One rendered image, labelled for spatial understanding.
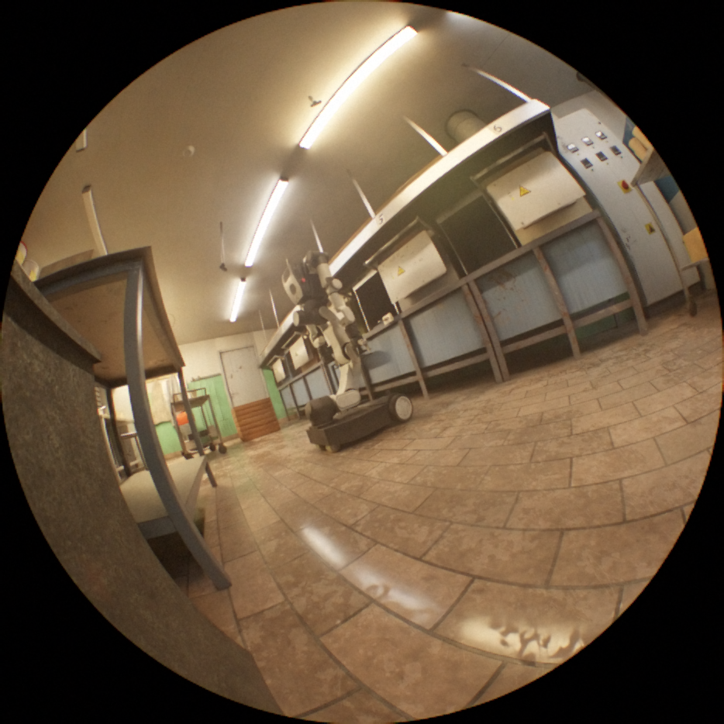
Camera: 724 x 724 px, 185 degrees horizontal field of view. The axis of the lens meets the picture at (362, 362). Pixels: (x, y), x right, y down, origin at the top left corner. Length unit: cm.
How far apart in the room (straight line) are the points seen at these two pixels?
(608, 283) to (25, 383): 203
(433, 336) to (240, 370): 478
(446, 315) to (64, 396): 202
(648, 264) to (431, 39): 242
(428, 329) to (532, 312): 94
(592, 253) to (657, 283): 89
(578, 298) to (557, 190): 72
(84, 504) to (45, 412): 8
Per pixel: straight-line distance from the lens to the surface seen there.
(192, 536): 58
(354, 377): 164
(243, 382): 577
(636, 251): 244
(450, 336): 196
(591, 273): 180
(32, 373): 24
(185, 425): 499
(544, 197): 174
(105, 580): 25
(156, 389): 580
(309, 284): 170
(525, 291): 177
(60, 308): 97
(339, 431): 138
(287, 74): 215
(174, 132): 229
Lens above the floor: 37
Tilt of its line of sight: 5 degrees up
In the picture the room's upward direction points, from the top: 19 degrees counter-clockwise
